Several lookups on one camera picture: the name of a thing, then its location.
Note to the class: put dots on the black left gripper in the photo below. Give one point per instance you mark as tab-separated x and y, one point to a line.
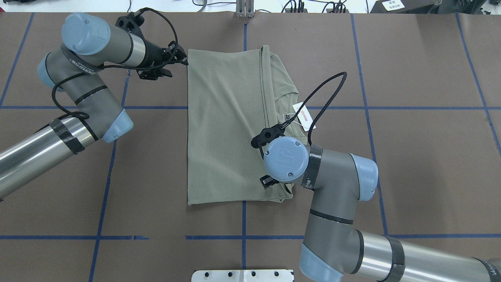
153	56

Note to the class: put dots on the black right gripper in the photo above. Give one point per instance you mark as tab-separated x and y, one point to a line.
268	181

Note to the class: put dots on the olive green long-sleeve shirt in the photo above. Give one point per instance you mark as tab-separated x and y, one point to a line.
232	97

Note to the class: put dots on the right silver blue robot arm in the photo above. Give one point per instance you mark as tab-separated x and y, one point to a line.
332	246

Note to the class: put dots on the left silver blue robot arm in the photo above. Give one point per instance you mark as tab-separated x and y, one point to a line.
90	111

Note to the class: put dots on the white paper garment tag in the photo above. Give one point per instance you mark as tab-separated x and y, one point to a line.
304	117

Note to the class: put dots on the black box with label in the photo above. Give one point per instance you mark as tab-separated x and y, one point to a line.
404	6

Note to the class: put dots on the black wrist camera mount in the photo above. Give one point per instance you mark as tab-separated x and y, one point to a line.
131	23
267	135

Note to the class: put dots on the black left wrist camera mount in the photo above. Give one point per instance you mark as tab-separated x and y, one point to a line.
131	23

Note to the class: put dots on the aluminium frame post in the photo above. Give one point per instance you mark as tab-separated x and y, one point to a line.
245	8

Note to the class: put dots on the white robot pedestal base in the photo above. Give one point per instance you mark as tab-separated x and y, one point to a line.
244	275

